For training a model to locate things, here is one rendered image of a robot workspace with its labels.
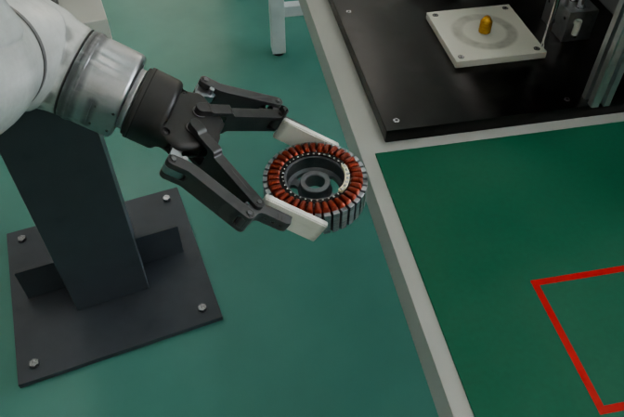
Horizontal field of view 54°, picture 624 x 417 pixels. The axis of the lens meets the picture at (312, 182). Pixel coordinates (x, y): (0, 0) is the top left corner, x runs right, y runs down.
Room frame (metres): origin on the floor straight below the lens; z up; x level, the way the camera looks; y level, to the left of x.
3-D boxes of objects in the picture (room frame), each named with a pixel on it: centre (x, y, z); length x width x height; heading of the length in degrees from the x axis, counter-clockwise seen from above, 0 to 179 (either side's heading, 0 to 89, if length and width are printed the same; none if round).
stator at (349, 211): (0.46, 0.00, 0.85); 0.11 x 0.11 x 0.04
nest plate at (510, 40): (0.89, -0.28, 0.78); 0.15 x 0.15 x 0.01; 11
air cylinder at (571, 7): (0.91, -0.43, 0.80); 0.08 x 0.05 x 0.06; 11
